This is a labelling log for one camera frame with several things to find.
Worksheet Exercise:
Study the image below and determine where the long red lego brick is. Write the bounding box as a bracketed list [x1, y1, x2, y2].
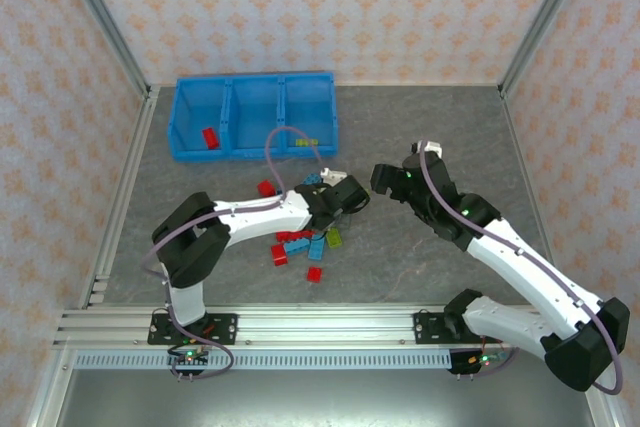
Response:
[275, 229, 316, 243]

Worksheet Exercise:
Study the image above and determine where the blue three-compartment plastic bin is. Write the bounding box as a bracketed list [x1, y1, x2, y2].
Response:
[167, 71, 340, 164]

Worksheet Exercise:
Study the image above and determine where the small circuit board with LED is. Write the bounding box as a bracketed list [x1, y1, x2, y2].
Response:
[449, 349, 509, 374]
[167, 346, 210, 369]

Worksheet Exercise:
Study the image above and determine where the grey metal sheet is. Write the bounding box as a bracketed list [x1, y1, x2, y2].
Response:
[29, 369, 619, 427]

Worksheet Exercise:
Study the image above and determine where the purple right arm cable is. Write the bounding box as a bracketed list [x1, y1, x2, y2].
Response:
[418, 139, 625, 396]

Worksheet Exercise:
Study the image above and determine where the aluminium table side rail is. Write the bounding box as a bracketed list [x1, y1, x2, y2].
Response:
[78, 86, 162, 309]
[498, 85, 559, 273]

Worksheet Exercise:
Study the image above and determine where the long aluminium base rail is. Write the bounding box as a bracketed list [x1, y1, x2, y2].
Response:
[52, 304, 551, 349]

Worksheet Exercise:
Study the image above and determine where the grey slotted cable duct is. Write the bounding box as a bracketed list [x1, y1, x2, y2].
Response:
[73, 350, 454, 372]

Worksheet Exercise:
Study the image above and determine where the aluminium frame post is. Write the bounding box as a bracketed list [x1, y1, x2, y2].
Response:
[499, 0, 597, 98]
[52, 0, 153, 101]

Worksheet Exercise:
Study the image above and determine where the aluminium frame leg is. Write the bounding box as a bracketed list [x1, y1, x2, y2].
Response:
[592, 391, 621, 427]
[25, 349, 76, 427]

